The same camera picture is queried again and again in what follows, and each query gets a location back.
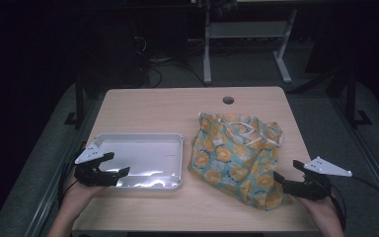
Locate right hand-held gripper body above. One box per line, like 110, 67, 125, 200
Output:
281, 156, 353, 201

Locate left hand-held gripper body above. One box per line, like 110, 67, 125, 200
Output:
73, 142, 120, 188

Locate white plastic tray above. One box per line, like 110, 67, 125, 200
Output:
83, 132, 185, 192

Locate orange patterned cloth bag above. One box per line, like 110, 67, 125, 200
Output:
188, 112, 294, 211

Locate person's right hand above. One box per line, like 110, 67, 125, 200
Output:
295, 196, 341, 225

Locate person's left hand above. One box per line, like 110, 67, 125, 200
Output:
59, 179, 108, 219

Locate black metal stand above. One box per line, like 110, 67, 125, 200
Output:
63, 73, 87, 129
344, 67, 373, 128

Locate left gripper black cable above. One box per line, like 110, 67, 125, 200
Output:
56, 141, 87, 206

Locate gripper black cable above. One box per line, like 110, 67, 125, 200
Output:
56, 141, 87, 206
327, 175, 379, 231

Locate gray metal rail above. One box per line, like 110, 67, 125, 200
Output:
329, 97, 379, 218
23, 98, 100, 237

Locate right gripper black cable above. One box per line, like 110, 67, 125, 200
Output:
327, 175, 379, 231

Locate black floor cables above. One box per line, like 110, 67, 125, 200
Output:
131, 34, 209, 89

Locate white metal table frame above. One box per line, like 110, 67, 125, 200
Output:
202, 8, 299, 85

